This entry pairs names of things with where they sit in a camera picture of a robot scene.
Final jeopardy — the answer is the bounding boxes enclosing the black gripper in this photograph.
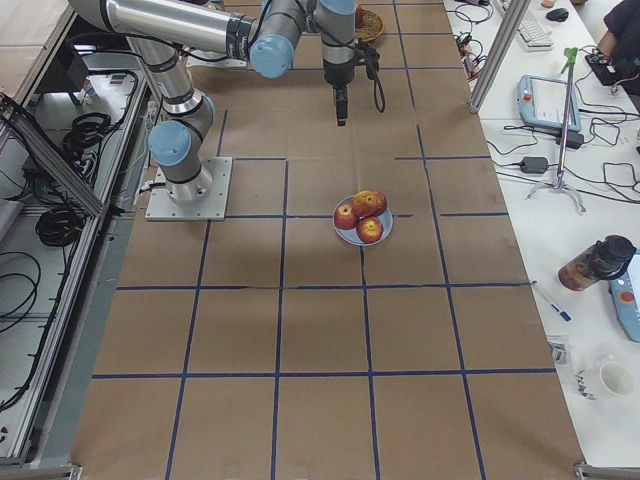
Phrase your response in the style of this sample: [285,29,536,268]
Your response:
[322,42,356,126]

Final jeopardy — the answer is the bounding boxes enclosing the red yellow carried apple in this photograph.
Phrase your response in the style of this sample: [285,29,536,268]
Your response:
[351,190,379,217]

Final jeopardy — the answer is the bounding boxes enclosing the woven wicker basket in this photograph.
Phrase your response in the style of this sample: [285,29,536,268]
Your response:
[355,9,384,43]

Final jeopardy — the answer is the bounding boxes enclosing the red apple in basket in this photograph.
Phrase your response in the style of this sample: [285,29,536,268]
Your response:
[354,6,364,28]

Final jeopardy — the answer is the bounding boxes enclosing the red apple back on plate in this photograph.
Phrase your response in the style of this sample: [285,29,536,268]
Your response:
[373,191,388,216]

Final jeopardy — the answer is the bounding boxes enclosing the red apple on plate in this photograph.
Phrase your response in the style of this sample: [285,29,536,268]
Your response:
[356,216,384,244]
[373,191,388,216]
[333,202,359,230]

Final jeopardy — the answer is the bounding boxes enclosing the red apple left on plate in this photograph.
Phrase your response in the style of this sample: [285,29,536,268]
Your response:
[333,202,359,230]

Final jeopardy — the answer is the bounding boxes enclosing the light blue plate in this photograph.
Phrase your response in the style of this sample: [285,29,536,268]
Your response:
[332,196,393,246]

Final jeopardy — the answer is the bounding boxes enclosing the red apple front on plate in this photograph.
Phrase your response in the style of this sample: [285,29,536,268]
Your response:
[356,216,384,244]

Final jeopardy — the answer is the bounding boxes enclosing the blue teach pendant tablet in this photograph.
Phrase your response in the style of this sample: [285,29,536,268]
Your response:
[517,74,567,131]

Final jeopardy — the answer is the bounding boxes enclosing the black power adapter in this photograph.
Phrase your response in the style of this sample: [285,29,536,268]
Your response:
[519,156,549,174]

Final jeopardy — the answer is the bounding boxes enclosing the white keyboard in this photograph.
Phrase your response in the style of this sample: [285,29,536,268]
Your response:
[518,11,554,51]

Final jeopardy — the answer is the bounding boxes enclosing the black computer mouse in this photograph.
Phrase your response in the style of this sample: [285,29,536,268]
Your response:
[546,8,569,23]

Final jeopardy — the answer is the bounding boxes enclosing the silver tripod stand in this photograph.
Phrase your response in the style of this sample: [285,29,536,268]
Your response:
[526,47,587,215]

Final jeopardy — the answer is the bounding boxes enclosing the seated person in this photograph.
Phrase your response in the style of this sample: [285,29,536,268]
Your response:
[598,0,639,77]

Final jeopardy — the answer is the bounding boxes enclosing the brown water bottle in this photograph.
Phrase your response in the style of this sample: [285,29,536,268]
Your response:
[558,234,636,291]

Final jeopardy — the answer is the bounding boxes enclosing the blue white pen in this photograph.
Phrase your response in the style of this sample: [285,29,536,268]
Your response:
[531,280,572,322]

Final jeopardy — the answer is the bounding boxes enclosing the small white box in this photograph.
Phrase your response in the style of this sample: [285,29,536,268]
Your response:
[548,340,569,365]

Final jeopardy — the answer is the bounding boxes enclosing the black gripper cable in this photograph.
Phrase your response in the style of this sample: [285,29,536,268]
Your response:
[355,44,387,114]

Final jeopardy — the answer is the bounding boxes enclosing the aluminium frame post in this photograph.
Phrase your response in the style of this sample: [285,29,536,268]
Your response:
[468,0,530,114]

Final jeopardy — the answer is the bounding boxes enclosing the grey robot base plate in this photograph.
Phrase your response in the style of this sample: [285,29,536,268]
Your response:
[145,157,233,221]

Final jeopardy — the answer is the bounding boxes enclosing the coiled black cables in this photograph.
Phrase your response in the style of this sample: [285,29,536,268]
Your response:
[62,112,114,174]

